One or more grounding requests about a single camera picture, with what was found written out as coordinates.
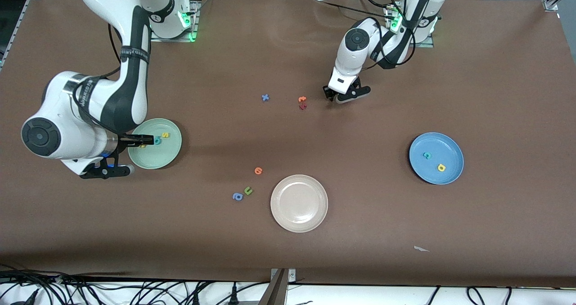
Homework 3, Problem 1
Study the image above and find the light green plate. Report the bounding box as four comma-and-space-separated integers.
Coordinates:
127, 118, 182, 170

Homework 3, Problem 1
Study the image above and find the beige plate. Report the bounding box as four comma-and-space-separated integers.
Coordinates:
270, 175, 329, 233

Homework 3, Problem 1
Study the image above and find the brown table cover sheet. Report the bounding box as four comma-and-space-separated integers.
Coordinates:
0, 0, 576, 288

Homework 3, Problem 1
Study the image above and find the blue plate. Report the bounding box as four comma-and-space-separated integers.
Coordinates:
409, 132, 464, 185

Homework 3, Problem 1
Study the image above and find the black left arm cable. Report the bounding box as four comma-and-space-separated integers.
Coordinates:
360, 0, 419, 72

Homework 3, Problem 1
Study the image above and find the black cable on table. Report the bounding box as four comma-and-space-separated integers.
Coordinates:
315, 0, 399, 18

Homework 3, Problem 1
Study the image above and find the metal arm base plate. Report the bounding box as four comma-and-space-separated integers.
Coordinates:
150, 0, 198, 42
385, 6, 435, 48

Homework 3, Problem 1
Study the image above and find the grey metal table bracket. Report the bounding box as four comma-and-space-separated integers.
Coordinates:
259, 268, 297, 305

